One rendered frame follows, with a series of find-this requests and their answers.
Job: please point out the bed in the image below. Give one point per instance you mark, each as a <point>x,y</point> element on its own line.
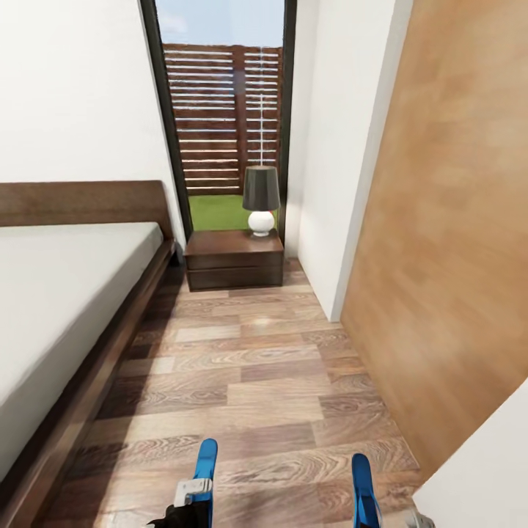
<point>81,263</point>

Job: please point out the nightstand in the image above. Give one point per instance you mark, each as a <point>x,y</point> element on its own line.
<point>233,260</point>

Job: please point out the table lamp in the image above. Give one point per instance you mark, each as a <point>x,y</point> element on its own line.
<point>261,195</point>

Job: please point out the fixed window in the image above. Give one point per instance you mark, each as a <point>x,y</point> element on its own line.
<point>224,74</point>

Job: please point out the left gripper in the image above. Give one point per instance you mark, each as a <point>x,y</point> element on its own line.
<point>194,515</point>

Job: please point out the sandal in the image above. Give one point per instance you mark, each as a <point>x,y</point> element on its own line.
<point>365,510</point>
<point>206,463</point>

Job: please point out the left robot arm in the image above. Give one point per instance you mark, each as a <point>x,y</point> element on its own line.
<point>184,513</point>

